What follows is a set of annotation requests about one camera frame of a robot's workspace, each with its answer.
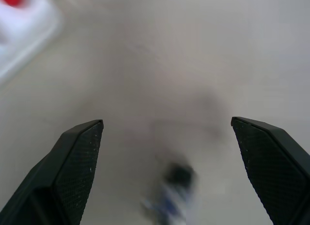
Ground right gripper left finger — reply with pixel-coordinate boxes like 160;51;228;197
0;119;104;225

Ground white pen case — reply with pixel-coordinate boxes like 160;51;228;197
0;0;64;86

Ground black patterned binder clip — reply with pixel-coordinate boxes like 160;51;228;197
140;161;201;225

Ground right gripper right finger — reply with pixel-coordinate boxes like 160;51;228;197
231;116;310;225

